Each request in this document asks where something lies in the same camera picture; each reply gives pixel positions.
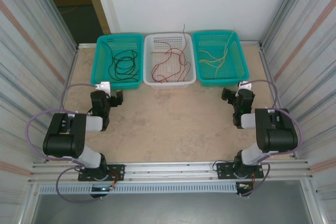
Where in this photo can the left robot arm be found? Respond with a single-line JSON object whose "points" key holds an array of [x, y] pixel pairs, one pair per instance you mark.
{"points": [[63, 134]]}

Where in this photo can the teal perforated plastic basket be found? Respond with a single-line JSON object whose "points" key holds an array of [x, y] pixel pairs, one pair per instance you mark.
{"points": [[241, 58], [99, 64]]}

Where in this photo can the white perforated plastic basket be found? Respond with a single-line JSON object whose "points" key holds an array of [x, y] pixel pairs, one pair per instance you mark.
{"points": [[149, 58]]}

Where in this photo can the black controller board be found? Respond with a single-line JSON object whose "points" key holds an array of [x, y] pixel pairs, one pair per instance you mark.
{"points": [[101, 189], [244, 187]]}

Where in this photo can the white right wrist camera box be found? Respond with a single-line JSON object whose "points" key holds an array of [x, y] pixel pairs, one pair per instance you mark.
{"points": [[245, 84]]}

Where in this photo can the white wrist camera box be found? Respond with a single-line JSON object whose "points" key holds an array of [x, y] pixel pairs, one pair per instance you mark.
{"points": [[245, 84], [103, 86]]}

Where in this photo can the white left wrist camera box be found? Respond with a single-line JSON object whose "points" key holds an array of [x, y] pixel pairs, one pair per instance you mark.
{"points": [[103, 86]]}

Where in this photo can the aluminium frame rail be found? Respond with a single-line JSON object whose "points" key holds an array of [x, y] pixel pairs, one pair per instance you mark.
{"points": [[267, 72], [71, 74]]}

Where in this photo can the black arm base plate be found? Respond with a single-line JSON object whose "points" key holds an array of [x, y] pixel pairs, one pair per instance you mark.
{"points": [[118, 169], [223, 170]]}

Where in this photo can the wide aluminium mounting rail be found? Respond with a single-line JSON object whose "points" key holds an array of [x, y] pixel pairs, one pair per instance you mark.
{"points": [[170, 169]]}

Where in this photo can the tan door frame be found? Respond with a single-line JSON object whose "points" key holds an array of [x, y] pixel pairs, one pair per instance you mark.
{"points": [[97, 3]]}

